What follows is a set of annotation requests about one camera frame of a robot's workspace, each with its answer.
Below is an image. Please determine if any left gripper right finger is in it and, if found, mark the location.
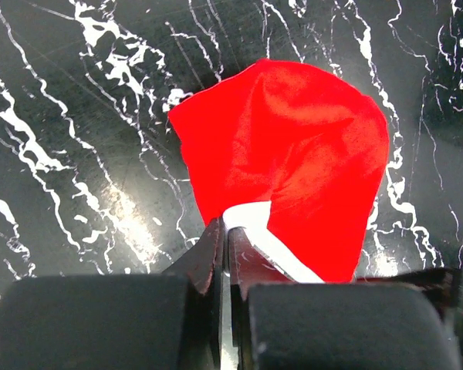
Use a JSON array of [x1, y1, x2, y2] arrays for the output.
[[228, 229, 463, 369]]

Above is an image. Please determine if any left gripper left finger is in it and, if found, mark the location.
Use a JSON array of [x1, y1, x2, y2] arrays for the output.
[[0, 219, 222, 369]]

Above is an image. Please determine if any red underwear white trim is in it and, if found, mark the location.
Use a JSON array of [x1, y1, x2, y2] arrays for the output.
[[168, 59, 390, 283]]

